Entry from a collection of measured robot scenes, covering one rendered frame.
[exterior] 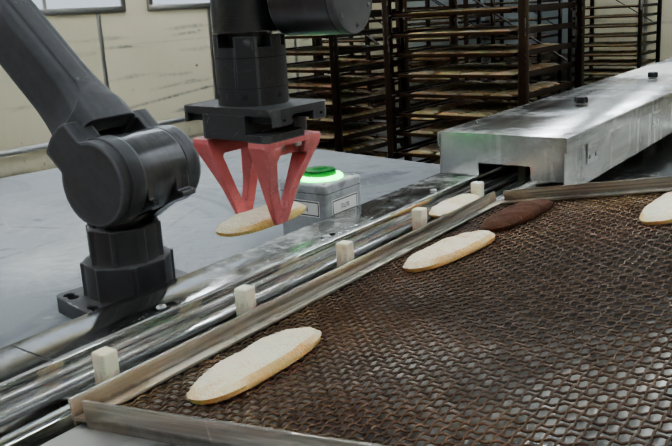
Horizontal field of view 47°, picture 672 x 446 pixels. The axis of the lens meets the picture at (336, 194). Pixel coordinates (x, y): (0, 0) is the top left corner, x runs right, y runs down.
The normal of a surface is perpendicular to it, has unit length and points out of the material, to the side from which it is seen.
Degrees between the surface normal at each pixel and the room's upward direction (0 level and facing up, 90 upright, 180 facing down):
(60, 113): 80
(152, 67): 90
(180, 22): 90
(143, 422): 90
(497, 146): 90
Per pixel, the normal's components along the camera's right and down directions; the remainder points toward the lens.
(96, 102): 0.56, -0.64
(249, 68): 0.10, 0.23
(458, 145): -0.60, 0.22
